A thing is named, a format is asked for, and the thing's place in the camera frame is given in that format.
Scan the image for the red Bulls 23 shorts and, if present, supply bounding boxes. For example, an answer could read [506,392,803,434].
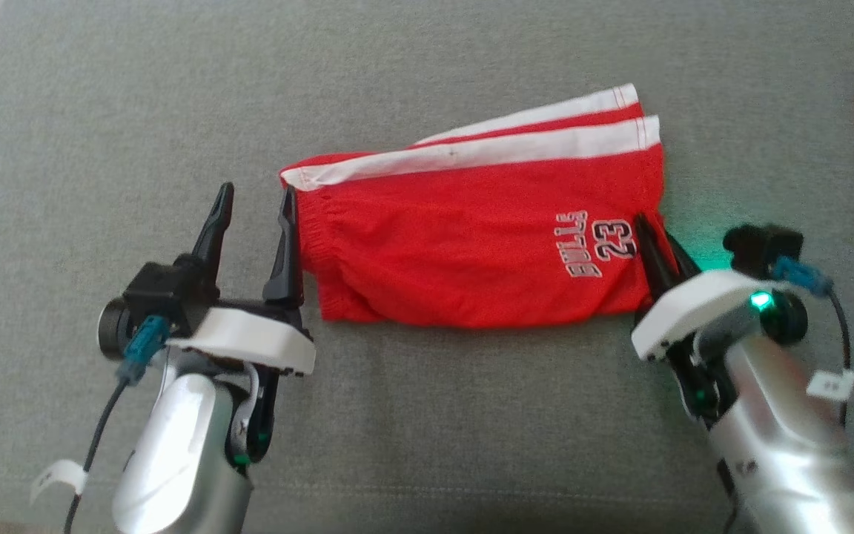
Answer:
[279,83,666,331]

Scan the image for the yellow and grey sofa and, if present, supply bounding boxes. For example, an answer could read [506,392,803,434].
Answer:
[0,0,854,534]

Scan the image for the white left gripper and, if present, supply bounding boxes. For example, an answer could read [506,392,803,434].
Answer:
[186,182,317,465]

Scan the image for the white cable label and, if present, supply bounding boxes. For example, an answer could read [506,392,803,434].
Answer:
[807,369,854,402]
[30,459,89,506]

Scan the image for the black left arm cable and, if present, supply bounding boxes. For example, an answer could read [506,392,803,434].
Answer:
[64,315,171,534]

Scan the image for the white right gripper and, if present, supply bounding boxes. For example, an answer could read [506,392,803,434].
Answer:
[631,214,777,428]

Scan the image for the white left cable label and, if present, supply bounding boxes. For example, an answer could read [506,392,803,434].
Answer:
[30,459,89,506]

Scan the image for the white right cable label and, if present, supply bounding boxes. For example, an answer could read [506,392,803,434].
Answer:
[807,369,854,402]

